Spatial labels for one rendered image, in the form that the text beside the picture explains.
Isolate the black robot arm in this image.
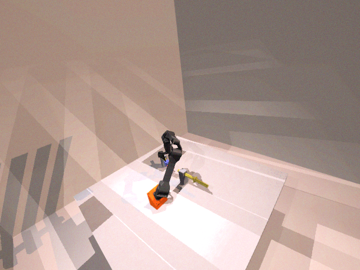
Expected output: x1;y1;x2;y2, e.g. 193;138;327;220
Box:
152;130;182;201

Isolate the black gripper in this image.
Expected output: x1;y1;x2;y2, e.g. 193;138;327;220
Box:
158;146;170;162

